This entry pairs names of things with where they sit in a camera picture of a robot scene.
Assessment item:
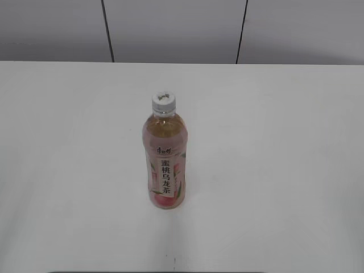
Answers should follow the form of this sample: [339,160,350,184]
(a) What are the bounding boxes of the peach oolong tea bottle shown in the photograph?
[142,113,188,209]

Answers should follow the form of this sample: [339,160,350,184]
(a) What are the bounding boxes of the white bottle cap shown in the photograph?
[152,92,176,113]

